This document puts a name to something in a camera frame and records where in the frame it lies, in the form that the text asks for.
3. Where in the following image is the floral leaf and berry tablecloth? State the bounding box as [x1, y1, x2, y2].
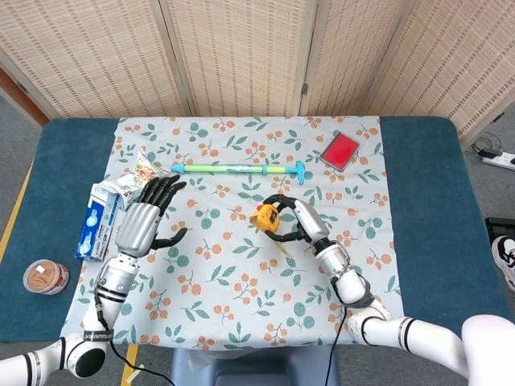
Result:
[60, 115, 406, 350]

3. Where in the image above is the woven bamboo folding screen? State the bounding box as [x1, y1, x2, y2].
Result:
[0, 0, 515, 138]

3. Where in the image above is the crumpled snack bag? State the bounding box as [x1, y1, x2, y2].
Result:
[91, 146, 170, 210]

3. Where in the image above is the yellow tape measure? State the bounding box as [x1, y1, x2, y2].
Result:
[249, 203, 297, 258]

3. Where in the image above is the round clear snack jar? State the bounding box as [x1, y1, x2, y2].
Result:
[23, 260, 72, 296]

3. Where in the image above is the green blue water squirter toy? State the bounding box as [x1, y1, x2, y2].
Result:
[171, 160, 307, 187]

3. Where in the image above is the red ink pad box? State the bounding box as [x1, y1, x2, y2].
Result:
[319, 131, 361, 173]

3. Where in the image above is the white black sneaker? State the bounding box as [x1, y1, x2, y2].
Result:
[491, 236, 515, 290]

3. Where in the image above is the black box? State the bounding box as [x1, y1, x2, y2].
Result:
[484, 216, 515, 242]

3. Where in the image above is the brown wooden door frame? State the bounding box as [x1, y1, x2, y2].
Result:
[0, 66, 52, 125]

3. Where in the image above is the blue white toothpaste box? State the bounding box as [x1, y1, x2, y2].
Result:
[74, 188, 122, 262]

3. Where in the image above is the white power strip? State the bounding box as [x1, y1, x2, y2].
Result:
[481, 151, 515, 169]

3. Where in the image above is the black power adapter with cable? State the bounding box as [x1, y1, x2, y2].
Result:
[470, 132, 504, 158]

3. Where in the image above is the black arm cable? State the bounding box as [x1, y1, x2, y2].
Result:
[94, 295, 174, 386]
[325, 305, 349, 386]

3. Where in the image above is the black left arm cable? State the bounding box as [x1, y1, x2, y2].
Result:
[94, 295, 174, 386]

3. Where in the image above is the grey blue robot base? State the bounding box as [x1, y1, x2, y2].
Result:
[171, 346, 341, 386]

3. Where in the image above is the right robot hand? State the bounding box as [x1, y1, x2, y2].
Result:
[263, 194, 333, 247]

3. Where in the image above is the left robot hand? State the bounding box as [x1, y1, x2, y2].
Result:
[115, 175, 189, 258]

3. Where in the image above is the dark blue table cover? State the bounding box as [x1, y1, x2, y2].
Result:
[0, 116, 510, 345]

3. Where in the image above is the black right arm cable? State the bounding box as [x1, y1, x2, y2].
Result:
[325, 305, 349, 386]

